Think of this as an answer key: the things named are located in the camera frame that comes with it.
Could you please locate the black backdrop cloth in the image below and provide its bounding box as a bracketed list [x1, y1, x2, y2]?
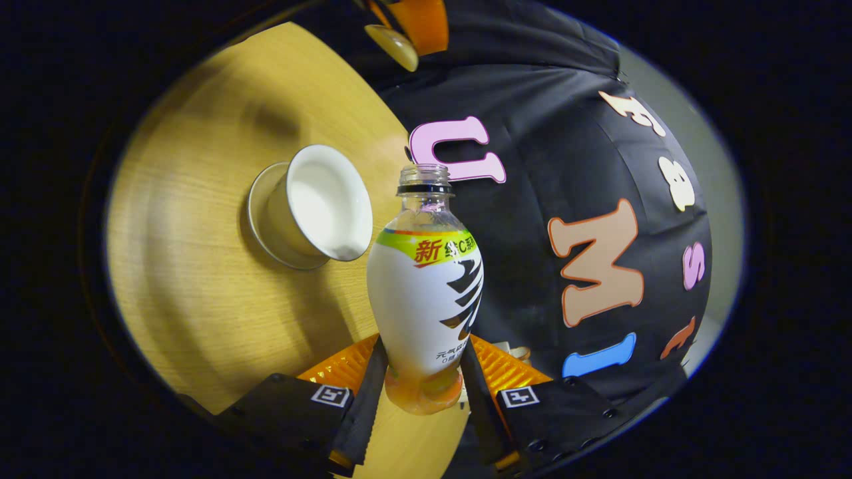
[293, 0, 714, 426]

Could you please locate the cream teacup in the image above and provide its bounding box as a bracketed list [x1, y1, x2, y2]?
[266, 144, 373, 261]

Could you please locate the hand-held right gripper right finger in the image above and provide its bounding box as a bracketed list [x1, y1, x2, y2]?
[459, 335, 640, 474]

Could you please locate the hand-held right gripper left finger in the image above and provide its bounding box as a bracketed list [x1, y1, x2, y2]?
[213, 335, 388, 476]

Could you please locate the water bottle with white label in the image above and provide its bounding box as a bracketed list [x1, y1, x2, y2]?
[366, 164, 485, 416]

